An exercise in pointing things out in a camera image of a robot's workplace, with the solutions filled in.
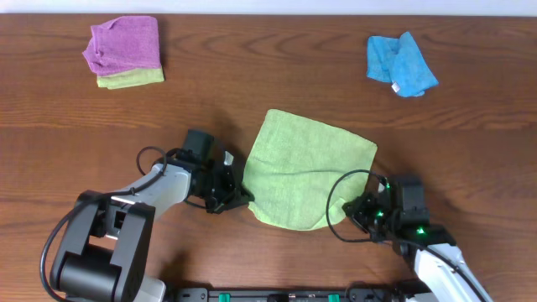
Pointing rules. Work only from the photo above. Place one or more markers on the purple folded cloth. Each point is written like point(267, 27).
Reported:
point(123, 44)

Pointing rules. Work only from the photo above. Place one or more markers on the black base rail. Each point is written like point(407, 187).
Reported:
point(346, 295)

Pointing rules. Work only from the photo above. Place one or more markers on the light green folded cloth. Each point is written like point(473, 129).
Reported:
point(131, 78)

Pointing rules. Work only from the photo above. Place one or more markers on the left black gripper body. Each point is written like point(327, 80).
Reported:
point(229, 190)

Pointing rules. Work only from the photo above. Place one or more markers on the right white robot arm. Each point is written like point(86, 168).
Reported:
point(429, 249)

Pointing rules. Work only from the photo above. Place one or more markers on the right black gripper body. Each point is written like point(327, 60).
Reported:
point(376, 219)

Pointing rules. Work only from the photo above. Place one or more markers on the green microfiber cloth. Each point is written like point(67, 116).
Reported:
point(301, 172)

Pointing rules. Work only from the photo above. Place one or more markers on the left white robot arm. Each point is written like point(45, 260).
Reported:
point(99, 249)

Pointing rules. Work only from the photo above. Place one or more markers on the blue crumpled cloth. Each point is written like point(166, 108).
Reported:
point(399, 62)

